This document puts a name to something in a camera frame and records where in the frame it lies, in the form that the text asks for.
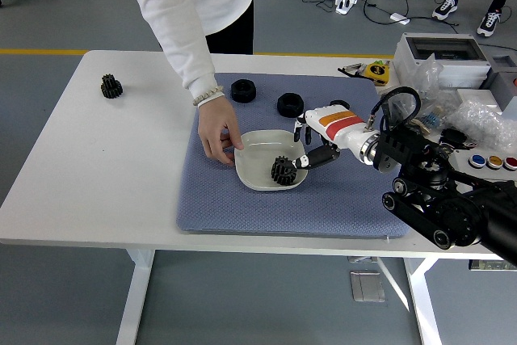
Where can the person's right hand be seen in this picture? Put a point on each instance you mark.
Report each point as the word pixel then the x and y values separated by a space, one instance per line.
pixel 218 127

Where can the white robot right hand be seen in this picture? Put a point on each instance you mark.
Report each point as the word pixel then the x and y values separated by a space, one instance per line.
pixel 339 123

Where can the white square dish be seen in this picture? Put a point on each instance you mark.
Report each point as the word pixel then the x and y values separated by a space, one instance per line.
pixel 258 163

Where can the large black gear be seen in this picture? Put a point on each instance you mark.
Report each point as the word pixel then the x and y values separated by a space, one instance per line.
pixel 284 178

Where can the person's right forearm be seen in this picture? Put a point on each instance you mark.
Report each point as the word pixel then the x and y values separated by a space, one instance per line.
pixel 190 62

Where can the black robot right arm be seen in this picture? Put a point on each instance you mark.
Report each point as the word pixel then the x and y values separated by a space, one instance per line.
pixel 408 147

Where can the large black hex nut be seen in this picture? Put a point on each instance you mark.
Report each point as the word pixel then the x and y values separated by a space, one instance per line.
pixel 243 91

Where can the medium black hex nut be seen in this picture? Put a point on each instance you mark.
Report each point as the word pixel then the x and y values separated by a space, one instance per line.
pixel 289 104

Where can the white flat box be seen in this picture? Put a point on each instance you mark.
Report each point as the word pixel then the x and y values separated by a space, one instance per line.
pixel 484 94

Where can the white button control box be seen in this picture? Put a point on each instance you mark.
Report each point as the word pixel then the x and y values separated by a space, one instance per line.
pixel 493 160

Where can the black labelled control box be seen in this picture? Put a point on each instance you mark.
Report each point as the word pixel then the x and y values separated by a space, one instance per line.
pixel 480 265

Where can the metal pliers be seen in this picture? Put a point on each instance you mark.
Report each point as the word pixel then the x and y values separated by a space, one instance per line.
pixel 350 69

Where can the yellow tape measure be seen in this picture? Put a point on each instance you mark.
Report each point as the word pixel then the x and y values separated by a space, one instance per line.
pixel 376 72

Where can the blue-grey textured mat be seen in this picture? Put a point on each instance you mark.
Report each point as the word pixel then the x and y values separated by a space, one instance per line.
pixel 226 207

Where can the bag of blue components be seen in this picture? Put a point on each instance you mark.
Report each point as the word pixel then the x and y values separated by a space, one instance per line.
pixel 428 121

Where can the small black device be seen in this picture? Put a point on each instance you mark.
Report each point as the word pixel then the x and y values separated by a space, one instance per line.
pixel 452 137

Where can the black double gear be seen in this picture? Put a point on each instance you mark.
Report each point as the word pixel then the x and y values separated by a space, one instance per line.
pixel 111 87

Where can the white power strip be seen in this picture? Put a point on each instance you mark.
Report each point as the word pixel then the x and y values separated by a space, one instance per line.
pixel 346 2

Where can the white floor adapter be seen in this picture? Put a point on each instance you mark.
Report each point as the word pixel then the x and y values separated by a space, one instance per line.
pixel 399 18

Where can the table height control panel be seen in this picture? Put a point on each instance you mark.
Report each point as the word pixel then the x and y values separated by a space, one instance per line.
pixel 361 259

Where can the bubble wrap bag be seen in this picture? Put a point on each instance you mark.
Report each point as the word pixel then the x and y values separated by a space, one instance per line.
pixel 484 123

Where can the metal floor plate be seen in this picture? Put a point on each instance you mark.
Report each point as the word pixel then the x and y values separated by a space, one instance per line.
pixel 366 286

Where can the white table leg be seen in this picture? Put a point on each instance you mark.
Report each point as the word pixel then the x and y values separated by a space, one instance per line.
pixel 424 300
pixel 135 300

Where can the white electrical enclosure box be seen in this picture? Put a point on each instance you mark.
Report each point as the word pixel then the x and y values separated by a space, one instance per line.
pixel 460 67

